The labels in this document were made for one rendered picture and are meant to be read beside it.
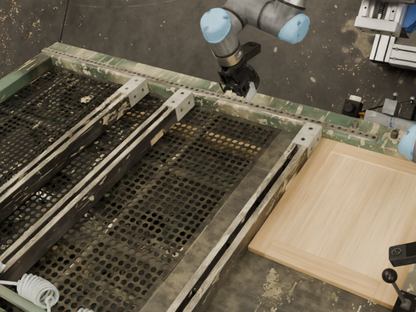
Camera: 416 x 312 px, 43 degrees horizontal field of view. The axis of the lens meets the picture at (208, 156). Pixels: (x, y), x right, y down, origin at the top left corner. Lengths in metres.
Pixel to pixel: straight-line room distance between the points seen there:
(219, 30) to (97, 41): 2.46
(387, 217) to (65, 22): 2.84
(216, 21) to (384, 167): 0.83
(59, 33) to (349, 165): 2.63
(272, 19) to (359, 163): 0.73
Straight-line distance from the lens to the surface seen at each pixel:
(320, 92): 2.92
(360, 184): 1.79
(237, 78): 1.46
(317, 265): 1.56
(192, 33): 3.30
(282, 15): 1.32
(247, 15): 1.36
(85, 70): 2.55
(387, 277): 1.39
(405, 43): 2.65
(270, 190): 1.68
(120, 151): 1.93
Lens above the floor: 2.78
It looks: 62 degrees down
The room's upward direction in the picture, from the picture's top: 89 degrees counter-clockwise
